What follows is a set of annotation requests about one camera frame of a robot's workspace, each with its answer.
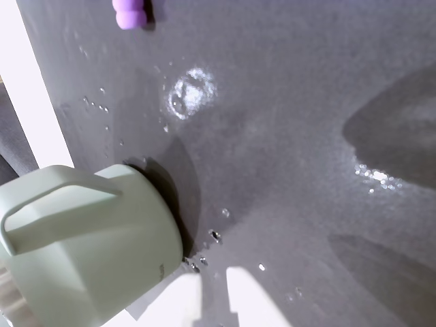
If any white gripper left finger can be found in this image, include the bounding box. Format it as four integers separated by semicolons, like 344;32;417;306
135;272;207;327

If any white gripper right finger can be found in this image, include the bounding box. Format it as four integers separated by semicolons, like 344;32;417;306
225;266;297;327

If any purple pen grip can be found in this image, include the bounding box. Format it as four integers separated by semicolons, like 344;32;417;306
113;0;151;31

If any sage green metal mug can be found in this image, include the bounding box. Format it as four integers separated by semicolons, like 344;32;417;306
0;163;185;327

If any dark grey table mat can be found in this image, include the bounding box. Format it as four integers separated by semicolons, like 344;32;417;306
18;0;436;327

